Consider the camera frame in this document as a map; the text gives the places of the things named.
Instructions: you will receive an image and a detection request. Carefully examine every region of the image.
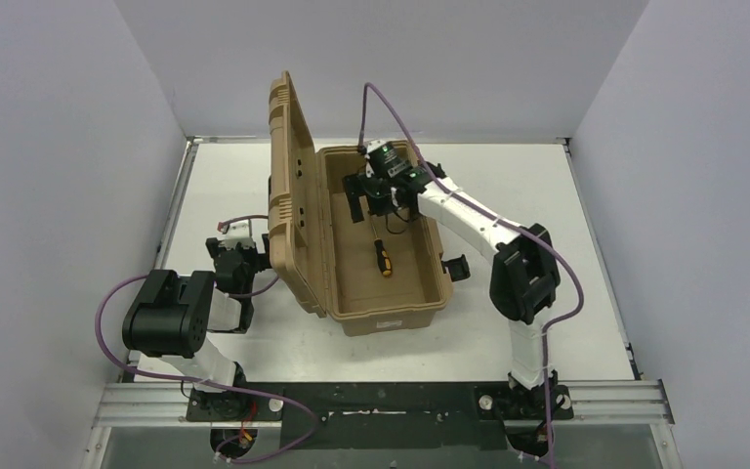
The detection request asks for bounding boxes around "black yellow handled screwdriver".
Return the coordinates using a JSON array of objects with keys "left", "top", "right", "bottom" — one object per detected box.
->
[{"left": 369, "top": 216, "right": 393, "bottom": 277}]

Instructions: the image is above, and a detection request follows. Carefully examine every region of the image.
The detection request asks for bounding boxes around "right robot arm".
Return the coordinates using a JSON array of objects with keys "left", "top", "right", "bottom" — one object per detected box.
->
[{"left": 343, "top": 140, "right": 562, "bottom": 419}]

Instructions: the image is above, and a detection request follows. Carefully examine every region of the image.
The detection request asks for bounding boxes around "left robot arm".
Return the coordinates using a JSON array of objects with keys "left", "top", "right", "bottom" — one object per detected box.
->
[{"left": 122, "top": 236, "right": 271, "bottom": 421}]

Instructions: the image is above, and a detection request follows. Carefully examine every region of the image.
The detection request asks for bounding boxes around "tan plastic toolbox bin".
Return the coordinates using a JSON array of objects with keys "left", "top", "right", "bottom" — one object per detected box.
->
[{"left": 268, "top": 71, "right": 469, "bottom": 336}]

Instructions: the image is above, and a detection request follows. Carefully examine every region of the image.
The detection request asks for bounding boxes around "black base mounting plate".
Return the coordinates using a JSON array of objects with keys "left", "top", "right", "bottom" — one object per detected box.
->
[{"left": 184, "top": 381, "right": 574, "bottom": 458}]

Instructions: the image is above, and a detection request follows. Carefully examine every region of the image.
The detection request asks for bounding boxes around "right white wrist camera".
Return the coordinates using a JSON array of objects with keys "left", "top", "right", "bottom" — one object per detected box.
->
[{"left": 356, "top": 139, "right": 395, "bottom": 158}]

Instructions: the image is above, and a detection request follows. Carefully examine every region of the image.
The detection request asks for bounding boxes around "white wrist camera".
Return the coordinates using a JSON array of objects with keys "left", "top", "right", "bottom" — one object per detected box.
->
[
  {"left": 217, "top": 220, "right": 256, "bottom": 249},
  {"left": 356, "top": 139, "right": 395, "bottom": 158}
]

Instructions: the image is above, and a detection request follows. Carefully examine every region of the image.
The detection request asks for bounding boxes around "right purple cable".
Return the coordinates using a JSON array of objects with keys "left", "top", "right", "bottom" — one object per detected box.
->
[{"left": 356, "top": 82, "right": 586, "bottom": 469}]

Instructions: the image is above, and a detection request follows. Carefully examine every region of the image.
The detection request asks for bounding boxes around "purple cable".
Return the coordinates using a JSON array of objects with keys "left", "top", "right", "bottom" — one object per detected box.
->
[
  {"left": 94, "top": 214, "right": 320, "bottom": 465},
  {"left": 356, "top": 82, "right": 586, "bottom": 469}
]

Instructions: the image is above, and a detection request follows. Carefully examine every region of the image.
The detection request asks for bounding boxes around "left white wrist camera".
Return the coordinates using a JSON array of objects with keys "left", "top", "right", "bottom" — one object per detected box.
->
[{"left": 217, "top": 220, "right": 256, "bottom": 249}]

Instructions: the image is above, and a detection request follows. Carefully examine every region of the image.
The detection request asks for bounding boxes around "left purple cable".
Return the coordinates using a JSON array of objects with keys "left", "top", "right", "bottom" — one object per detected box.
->
[{"left": 94, "top": 214, "right": 320, "bottom": 465}]

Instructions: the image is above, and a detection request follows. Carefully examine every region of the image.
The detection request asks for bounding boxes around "aluminium frame rail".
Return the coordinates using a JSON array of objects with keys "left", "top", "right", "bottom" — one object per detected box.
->
[{"left": 93, "top": 380, "right": 675, "bottom": 428}]

